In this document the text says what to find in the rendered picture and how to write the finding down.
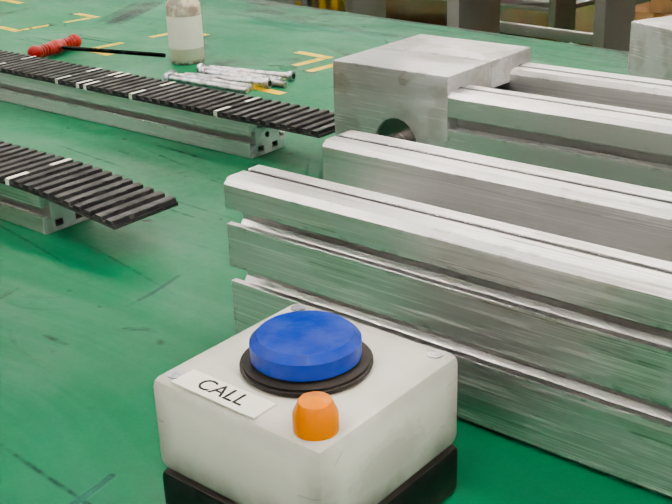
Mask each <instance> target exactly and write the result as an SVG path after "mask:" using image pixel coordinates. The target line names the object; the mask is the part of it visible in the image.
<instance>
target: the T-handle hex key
mask: <svg viewBox="0 0 672 504"><path fill-rule="evenodd" d="M81 43H82V41H81V38H80V36H79V35H77V34H71V35H69V36H67V37H65V38H61V39H56V40H51V41H49V42H48V43H45V44H41V45H33V46H30V47H29V48H28V50H27V55H31V56H37V57H43V58H44V57H47V56H50V55H57V54H60V53H61V52H63V51H66V50H71V51H84V52H97V53H110V54H124V55H137V56H150V57H163V58H165V57H166V54H165V53H155V52H141V51H128V50H114V49H101V48H87V47H80V46H81Z"/></svg>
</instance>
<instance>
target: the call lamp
mask: <svg viewBox="0 0 672 504"><path fill-rule="evenodd" d="M292 423H293V432H294V434H295V435H296V436H297V437H298V438H300V439H303V440H306V441H323V440H327V439H330V438H332V437H334V436H335V435H336V434H337V433H338V431H339V410H338V407H337V406H336V404H335V402H334V401H333V399H332V397H331V396H330V395H329V394H327V393H325V392H320V391H312V392H307V393H304V394H302V395H301V396H300V397H299V398H298V400H297V402H296V404H295V406H294V409H293V411H292Z"/></svg>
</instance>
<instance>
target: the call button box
mask: <svg viewBox="0 0 672 504"><path fill-rule="evenodd" d="M304 310H316V311H322V310H319V309H316V308H313V307H310V306H307V305H304V304H293V305H291V306H289V307H287V308H285V309H283V310H281V311H279V312H278V313H276V314H274V315H272V316H270V317H268V318H266V319H264V320H263V321H261V322H259V323H257V324H255V325H253V326H251V327H250V328H248V329H246V330H244V331H242V332H240V333H238V334H236V335H235V336H233V337H231V338H229V339H227V340H225V341H223V342H222V343H220V344H218V345H216V346H214V347H212V348H210V349H208V350H207V351H205V352H203V353H201V354H199V355H197V356H195V357H193V358H192V359H190V360H188V361H186V362H184V363H182V364H180V365H179V366H177V367H175V368H173V369H171V370H169V371H167V372H165V373H164V374H162V375H160V376H158V377H157V379H156V380H155V382H154V386H153V387H154V396H155V405H156V413H157V422H158V430H159V439H160V447H161V456H162V460H163V462H164V464H165V465H166V466H167V467H168V468H166V470H165V471H164V473H163V483H164V492H165V500H166V504H440V503H441V502H442V501H443V500H444V499H445V498H447V497H448V496H449V495H450V494H451V493H452V492H454V490H455V488H456V485H457V449H456V447H455V446H454V445H453V444H452V443H453V441H454V439H455V437H456V434H457V366H458V363H457V360H456V357H455V356H453V355H452V354H451V353H448V352H445V351H442V350H439V349H436V348H433V347H430V346H427V345H424V344H421V343H418V342H415V341H412V340H409V339H406V338H403V337H400V336H397V335H394V334H391V333H388V332H385V331H382V330H379V329H376V328H373V327H370V326H367V325H364V324H361V323H358V322H355V321H352V320H349V319H347V320H348V321H350V322H351V323H353V324H354V325H355V326H356V327H357V328H358V329H359V330H360V332H361V335H362V356H361V359H360V361H359V362H358V363H357V364H356V365H355V366H354V367H353V368H352V369H350V370H349V371H347V372H345V373H343V374H340V375H338V376H335V377H332V378H328V379H324V380H318V381H308V382H295V381H285V380H280V379H275V378H272V377H269V376H267V375H265V374H263V373H261V372H259V371H258V370H257V369H256V368H255V367H254V366H253V365H252V363H251V360H250V351H249V339H250V336H251V334H252V333H253V332H254V331H255V330H256V329H257V328H258V327H259V326H260V325H262V324H263V323H264V322H265V321H267V320H269V319H270V318H273V317H275V316H278V315H280V314H284V313H288V312H294V311H304ZM312 391H320V392H325V393H327V394H329V395H330V396H331V397H332V399H333V401H334V402H335V404H336V406H337V407H338V410H339V431H338V433H337V434H336V435H335V436H334V437H332V438H330V439H327V440H323V441H306V440H303V439H300V438H298V437H297V436H296V435H295V434H294V432H293V423H292V411H293V409H294V406H295V404H296V402H297V400H298V398H299V397H300V396H301V395H302V394H304V393H307V392H312Z"/></svg>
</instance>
